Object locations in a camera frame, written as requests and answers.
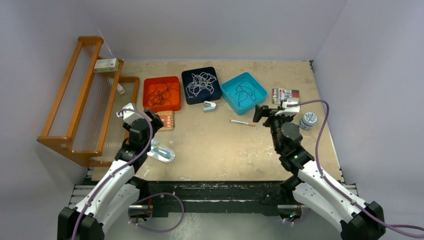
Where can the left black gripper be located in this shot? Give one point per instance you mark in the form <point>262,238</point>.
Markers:
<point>155,122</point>

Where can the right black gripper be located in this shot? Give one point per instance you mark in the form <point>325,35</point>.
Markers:
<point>264,111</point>

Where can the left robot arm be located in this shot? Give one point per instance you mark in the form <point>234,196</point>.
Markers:
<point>93,216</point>

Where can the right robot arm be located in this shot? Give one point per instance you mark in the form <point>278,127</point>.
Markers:
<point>352,216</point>

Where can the orange notebook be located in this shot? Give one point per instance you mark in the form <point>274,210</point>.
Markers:
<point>168,119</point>

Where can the orange tray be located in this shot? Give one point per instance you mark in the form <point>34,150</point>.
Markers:
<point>162,94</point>

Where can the marker pen pack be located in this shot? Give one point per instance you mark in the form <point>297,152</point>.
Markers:
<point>279,94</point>

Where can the light blue tray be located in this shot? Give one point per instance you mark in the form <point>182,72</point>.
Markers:
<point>243,92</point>

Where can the white red marker pen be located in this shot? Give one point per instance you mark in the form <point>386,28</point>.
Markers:
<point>242,123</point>

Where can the scissors blister pack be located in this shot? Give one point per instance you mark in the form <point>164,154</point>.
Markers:
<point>160,152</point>

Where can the blue white round tin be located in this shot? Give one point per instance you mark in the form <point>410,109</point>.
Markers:
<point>308,120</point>

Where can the light blue stapler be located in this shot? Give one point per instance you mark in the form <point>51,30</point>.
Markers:
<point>209,106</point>

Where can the dark blue tray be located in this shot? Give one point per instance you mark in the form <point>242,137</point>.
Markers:
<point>201,84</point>

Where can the wooden rack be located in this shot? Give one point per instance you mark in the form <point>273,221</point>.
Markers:
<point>82,124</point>

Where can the small white red box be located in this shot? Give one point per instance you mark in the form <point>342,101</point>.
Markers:
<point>106,65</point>

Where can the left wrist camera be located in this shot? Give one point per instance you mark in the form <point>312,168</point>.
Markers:
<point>129,113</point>

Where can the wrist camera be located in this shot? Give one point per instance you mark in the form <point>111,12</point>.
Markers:
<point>129,113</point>
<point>286,108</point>

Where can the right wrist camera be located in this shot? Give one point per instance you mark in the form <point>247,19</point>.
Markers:
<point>286,108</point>

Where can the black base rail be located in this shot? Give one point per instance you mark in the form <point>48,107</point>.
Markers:
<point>159,198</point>

